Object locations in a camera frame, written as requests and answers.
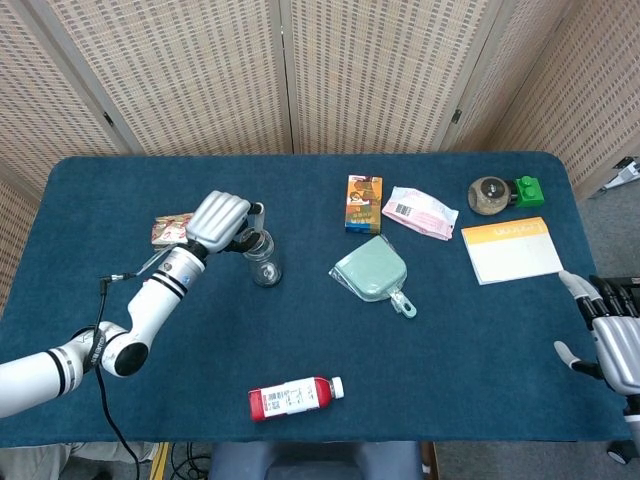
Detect transparent glass bottle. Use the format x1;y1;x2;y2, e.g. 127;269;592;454
242;229;283;289

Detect green toy brick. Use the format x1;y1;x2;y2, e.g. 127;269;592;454
514;174;546;210

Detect orange and blue carton box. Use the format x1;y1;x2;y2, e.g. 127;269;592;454
344;174;384;235

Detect woven folding screen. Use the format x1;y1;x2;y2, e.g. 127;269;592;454
0;0;640;321

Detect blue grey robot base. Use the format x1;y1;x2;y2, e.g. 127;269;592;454
207;440;426;480

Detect white metal stand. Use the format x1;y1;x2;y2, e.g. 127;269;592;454
602;155;640;194

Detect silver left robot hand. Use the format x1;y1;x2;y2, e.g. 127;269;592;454
185;189;267;256

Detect round glass jar black lid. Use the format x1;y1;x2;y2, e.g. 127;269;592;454
467;176;521;217

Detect black caster wheel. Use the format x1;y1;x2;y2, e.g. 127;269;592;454
607;439;633;464

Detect gold foil snack packet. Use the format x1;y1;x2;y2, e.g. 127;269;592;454
151;212;196;249

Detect pink plastic packet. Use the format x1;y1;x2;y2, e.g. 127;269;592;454
381;185;460;242

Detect green dustpan in plastic wrap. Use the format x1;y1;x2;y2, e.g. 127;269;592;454
328;234;419;319

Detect yellow and white notebook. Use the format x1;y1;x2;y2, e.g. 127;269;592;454
460;216;565;286

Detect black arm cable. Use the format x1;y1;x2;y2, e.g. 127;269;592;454
82;273;144;469

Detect blue fabric tablecloth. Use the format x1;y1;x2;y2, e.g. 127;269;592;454
0;152;632;449

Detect black floor cables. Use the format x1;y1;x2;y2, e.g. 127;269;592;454
167;442;214;480

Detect red juice bottle white cap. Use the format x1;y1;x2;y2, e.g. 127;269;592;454
247;375;345;424

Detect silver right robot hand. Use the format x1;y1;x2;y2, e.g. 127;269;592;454
553;269;640;397

